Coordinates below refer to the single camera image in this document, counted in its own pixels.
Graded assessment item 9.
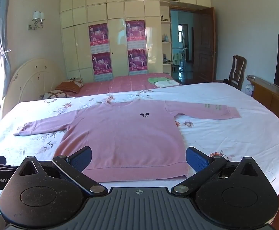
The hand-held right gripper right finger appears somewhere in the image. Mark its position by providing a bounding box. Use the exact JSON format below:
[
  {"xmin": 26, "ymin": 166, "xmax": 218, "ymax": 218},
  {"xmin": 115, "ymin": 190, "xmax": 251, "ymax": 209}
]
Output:
[{"xmin": 172, "ymin": 147, "xmax": 261, "ymax": 195}]

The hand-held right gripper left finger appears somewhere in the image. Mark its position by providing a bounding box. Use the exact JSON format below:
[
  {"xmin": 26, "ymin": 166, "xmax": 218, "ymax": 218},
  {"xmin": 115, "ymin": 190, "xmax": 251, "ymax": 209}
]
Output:
[{"xmin": 17, "ymin": 146, "xmax": 109, "ymax": 196}]

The pink sweater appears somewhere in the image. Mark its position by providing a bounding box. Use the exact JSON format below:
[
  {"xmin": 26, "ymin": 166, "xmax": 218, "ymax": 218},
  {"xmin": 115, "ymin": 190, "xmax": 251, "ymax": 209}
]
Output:
[{"xmin": 13, "ymin": 100, "xmax": 241, "ymax": 183}]

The white floral bed sheet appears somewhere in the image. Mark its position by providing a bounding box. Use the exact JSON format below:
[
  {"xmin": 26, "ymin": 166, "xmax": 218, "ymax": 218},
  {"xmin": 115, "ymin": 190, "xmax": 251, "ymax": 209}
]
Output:
[{"xmin": 0, "ymin": 82, "xmax": 279, "ymax": 230}]

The brown patterned pillow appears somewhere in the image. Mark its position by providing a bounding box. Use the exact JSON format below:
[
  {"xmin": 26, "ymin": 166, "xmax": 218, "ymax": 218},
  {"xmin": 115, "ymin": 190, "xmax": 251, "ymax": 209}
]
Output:
[{"xmin": 39, "ymin": 90, "xmax": 73, "ymax": 100}]

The orange pillow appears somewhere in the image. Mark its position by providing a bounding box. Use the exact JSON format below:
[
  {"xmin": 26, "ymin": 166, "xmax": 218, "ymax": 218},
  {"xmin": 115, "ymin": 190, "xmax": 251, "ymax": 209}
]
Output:
[{"xmin": 56, "ymin": 78, "xmax": 84, "ymax": 93}]

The white folded cloth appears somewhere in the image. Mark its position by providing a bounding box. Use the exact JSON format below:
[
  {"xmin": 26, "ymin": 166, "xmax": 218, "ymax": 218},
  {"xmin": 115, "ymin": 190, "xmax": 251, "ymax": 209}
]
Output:
[{"xmin": 154, "ymin": 80, "xmax": 180, "ymax": 88}]

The cream round headboard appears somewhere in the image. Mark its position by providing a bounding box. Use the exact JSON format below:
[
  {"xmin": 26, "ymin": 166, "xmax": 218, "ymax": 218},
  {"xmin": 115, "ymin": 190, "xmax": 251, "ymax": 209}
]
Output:
[{"xmin": 1, "ymin": 58, "xmax": 64, "ymax": 119}]

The pink checked bed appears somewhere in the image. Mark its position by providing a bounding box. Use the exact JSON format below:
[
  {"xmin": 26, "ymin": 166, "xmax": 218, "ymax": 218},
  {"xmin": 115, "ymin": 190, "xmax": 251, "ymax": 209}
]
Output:
[{"xmin": 56, "ymin": 72, "xmax": 183, "ymax": 99}]

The green folded cloth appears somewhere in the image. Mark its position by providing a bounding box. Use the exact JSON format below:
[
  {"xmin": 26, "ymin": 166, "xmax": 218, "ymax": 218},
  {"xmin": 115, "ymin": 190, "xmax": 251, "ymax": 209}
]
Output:
[{"xmin": 147, "ymin": 77, "xmax": 171, "ymax": 84}]

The wooden television cabinet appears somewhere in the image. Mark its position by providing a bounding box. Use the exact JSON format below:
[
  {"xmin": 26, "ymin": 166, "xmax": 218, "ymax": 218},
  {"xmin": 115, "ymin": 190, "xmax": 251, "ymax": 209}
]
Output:
[{"xmin": 247, "ymin": 75, "xmax": 279, "ymax": 132}]

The dark wooden chair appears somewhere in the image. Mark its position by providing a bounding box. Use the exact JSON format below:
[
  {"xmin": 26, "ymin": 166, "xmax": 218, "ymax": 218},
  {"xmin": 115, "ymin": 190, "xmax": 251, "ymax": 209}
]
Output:
[{"xmin": 222, "ymin": 56, "xmax": 247, "ymax": 91}]

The green hanging towel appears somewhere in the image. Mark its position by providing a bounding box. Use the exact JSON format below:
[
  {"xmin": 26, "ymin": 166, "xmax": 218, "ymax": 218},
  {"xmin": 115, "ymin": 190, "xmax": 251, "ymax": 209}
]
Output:
[{"xmin": 173, "ymin": 53, "xmax": 183, "ymax": 66}]

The brown wooden door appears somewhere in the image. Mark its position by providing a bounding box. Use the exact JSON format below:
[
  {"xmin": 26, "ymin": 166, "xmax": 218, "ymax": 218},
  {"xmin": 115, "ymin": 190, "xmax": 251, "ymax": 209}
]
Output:
[{"xmin": 193, "ymin": 7, "xmax": 215, "ymax": 83}]

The cream corner shelf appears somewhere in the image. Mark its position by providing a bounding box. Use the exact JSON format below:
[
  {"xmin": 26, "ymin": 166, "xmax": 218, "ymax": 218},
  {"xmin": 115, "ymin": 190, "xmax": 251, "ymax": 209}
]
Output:
[{"xmin": 160, "ymin": 1, "xmax": 174, "ymax": 75}]

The cream wardrobe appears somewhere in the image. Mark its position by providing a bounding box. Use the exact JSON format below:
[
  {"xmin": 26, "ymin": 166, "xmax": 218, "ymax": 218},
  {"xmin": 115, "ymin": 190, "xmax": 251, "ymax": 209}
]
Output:
[{"xmin": 59, "ymin": 0, "xmax": 212, "ymax": 83}]

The pink wall poster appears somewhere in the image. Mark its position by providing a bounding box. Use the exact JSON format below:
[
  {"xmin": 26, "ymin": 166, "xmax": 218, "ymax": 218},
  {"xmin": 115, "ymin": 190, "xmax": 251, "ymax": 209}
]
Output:
[
  {"xmin": 92, "ymin": 52, "xmax": 113, "ymax": 81},
  {"xmin": 125, "ymin": 20, "xmax": 146, "ymax": 51},
  {"xmin": 89, "ymin": 23, "xmax": 110, "ymax": 54},
  {"xmin": 127, "ymin": 49, "xmax": 147, "ymax": 75}
]

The wall lamp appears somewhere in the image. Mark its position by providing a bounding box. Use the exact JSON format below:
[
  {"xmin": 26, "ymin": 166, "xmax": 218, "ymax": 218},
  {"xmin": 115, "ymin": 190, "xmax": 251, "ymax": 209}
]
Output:
[{"xmin": 28, "ymin": 11, "xmax": 46, "ymax": 31}]

